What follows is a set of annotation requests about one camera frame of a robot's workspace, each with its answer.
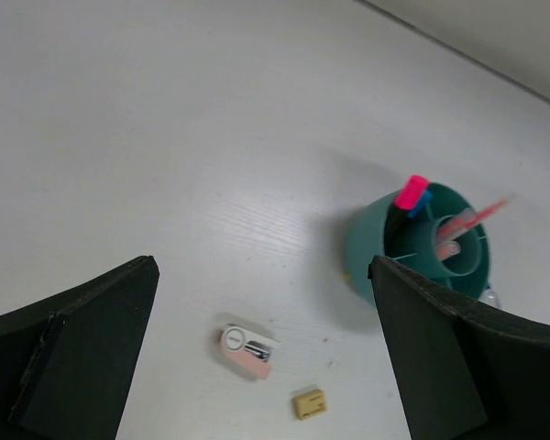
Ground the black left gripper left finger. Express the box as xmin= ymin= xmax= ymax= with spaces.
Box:
xmin=0 ymin=256 xmax=160 ymax=439

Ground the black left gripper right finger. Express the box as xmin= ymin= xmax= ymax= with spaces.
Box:
xmin=368 ymin=256 xmax=550 ymax=439

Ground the clear blue-capped spray bottle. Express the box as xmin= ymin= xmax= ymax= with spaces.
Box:
xmin=478 ymin=284 xmax=501 ymax=309

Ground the red translucent pen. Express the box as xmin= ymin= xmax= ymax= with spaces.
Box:
xmin=437 ymin=195 xmax=514 ymax=242

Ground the yellow eraser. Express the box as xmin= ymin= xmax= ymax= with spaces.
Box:
xmin=291 ymin=389 xmax=327 ymax=421

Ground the blue capped black highlighter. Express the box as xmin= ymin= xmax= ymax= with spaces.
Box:
xmin=408 ymin=190 xmax=433 ymax=218

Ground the pink white mini stapler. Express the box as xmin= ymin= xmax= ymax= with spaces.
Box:
xmin=218 ymin=324 xmax=280 ymax=380

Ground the pink capped black highlighter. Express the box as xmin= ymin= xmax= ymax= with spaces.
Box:
xmin=387 ymin=174 xmax=431 ymax=239

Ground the brown translucent pen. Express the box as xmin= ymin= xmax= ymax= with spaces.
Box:
xmin=435 ymin=240 xmax=461 ymax=261

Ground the teal round divided organizer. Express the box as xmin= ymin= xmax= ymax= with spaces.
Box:
xmin=345 ymin=182 xmax=490 ymax=305

